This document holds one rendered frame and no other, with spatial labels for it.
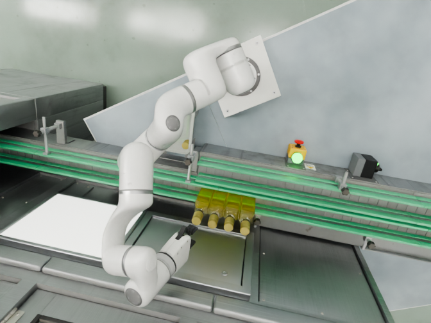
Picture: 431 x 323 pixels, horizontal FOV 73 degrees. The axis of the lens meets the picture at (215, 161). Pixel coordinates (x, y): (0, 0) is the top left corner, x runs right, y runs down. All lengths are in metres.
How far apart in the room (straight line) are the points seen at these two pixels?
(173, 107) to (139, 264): 0.39
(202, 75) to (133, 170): 0.33
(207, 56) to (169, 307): 0.74
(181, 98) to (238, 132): 0.58
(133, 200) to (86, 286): 0.40
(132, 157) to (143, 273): 0.28
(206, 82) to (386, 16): 0.77
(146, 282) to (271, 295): 0.48
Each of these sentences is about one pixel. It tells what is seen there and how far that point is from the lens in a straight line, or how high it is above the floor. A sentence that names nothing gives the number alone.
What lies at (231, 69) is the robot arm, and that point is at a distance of 0.91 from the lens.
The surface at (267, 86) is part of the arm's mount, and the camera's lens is 1.23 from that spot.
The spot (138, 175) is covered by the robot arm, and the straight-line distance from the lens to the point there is 0.73.
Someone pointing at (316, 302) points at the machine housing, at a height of 1.25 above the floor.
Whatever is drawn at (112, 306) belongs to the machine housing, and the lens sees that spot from 1.01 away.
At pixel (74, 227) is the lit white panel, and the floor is 1.19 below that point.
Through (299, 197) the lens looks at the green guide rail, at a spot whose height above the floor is 0.95.
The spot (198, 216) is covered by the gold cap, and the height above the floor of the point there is 1.15.
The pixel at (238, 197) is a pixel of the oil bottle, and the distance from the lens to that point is 1.19.
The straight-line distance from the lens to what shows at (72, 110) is 1.94.
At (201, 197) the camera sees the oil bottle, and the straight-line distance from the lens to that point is 1.15.
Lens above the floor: 2.03
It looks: 67 degrees down
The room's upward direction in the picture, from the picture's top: 156 degrees counter-clockwise
